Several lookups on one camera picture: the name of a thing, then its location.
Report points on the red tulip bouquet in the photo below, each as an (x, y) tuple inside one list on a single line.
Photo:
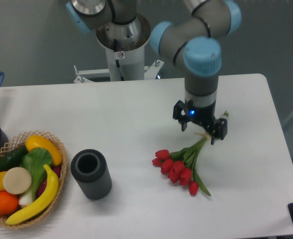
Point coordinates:
[(180, 166)]

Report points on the orange fruit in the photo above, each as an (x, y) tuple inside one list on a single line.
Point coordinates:
[(8, 203)]

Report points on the yellow banana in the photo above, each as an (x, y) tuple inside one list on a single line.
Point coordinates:
[(41, 203)]

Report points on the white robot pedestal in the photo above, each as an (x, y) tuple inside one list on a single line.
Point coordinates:
[(122, 66)]

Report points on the yellow squash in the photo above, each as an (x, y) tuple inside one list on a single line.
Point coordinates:
[(37, 141)]

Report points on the dark red vegetable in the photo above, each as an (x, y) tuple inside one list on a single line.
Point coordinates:
[(41, 188)]

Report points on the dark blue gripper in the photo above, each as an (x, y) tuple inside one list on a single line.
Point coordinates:
[(200, 110)]

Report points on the woven wicker basket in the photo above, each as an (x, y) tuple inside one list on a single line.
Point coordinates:
[(20, 140)]

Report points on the green cucumber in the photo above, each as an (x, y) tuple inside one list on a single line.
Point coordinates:
[(13, 158)]

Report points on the beige round slice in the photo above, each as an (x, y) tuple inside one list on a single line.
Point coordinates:
[(16, 180)]

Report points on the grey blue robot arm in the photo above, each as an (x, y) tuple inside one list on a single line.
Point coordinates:
[(192, 47)]

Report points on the green bok choy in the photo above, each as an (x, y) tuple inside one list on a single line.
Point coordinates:
[(33, 162)]

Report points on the dark grey ribbed vase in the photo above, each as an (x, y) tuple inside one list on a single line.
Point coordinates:
[(89, 168)]

